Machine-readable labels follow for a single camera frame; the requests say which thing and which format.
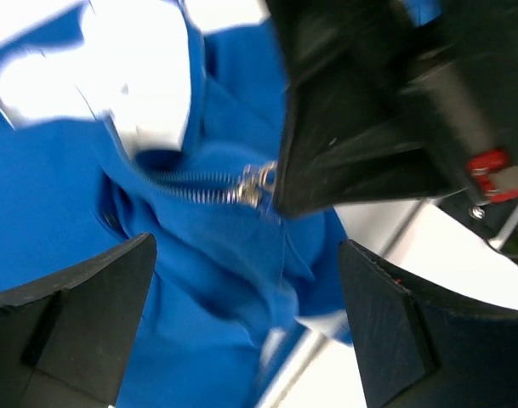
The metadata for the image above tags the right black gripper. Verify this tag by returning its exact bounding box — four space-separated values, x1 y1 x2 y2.
267 1 518 238

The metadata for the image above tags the blue zip jacket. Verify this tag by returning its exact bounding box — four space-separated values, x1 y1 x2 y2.
0 1 346 407

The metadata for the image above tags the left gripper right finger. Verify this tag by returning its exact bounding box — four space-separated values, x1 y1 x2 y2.
339 240 518 408

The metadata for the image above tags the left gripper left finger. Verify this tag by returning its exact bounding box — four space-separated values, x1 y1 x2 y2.
0 234 157 407

